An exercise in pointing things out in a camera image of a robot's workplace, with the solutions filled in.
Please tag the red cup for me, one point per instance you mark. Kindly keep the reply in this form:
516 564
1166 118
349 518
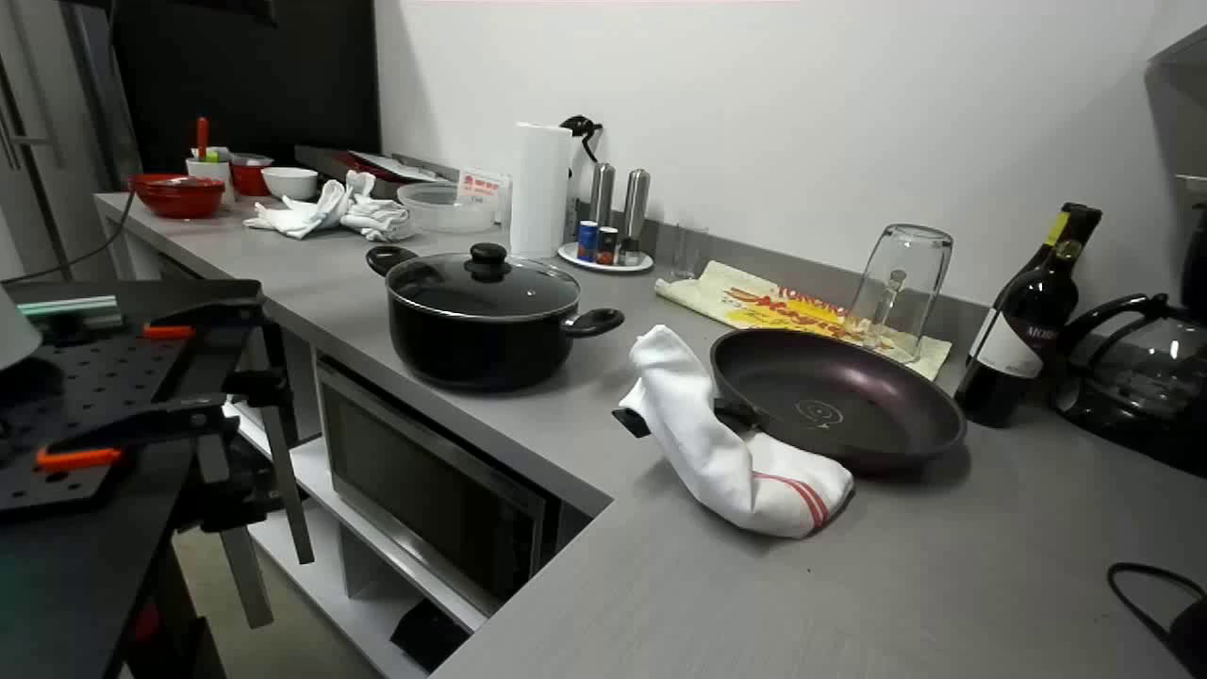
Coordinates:
249 176

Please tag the white shelf unit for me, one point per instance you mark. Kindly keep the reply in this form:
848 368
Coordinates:
352 554

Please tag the red bowl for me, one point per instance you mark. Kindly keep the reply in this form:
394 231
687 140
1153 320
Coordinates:
178 199

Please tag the white bowl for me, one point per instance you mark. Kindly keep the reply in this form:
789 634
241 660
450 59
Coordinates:
286 183

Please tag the clear drinking glass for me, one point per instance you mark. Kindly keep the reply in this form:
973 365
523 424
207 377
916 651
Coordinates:
902 286

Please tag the grey coffee machine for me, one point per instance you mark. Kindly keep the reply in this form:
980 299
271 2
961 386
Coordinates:
1182 116

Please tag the black perforated board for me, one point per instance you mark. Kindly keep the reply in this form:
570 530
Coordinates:
88 383

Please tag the white packet with red print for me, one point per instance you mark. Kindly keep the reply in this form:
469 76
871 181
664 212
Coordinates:
480 192

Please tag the small blue can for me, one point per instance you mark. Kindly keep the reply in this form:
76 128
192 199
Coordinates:
584 241

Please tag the silver shaker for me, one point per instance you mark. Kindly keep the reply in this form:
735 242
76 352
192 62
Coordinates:
603 192
633 202

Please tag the clear plastic container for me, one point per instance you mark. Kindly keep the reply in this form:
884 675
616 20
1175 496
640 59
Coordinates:
441 211

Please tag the dark frying pan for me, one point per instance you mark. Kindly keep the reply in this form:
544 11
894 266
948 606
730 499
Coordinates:
829 403

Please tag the glass lid with black knob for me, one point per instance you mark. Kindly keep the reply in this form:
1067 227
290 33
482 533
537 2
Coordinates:
482 266

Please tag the dark flat tray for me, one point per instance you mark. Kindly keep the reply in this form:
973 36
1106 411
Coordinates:
377 164

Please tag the red utensil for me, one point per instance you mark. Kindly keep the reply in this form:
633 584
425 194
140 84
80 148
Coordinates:
201 137

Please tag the yellow patterned cutting board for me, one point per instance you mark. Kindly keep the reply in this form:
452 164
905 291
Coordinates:
740 299

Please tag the white towel with red stripes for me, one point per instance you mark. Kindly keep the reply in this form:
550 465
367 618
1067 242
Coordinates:
706 453

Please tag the white paper towel roll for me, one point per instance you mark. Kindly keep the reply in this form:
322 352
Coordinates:
540 192

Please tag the crumpled white cloth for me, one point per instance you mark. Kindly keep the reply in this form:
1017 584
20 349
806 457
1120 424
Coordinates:
314 212

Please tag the built-in microwave oven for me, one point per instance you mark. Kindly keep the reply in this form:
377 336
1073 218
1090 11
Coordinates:
418 484

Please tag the black cooking pot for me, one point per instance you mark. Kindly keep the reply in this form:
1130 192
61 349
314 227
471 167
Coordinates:
477 349

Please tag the dark wine bottle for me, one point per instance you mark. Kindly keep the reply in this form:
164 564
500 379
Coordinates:
1023 316

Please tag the small round plate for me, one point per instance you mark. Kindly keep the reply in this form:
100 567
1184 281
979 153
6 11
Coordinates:
632 266

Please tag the small dark can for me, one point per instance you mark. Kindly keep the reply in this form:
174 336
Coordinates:
607 242

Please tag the white utensil cup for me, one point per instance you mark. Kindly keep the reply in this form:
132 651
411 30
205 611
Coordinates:
207 170

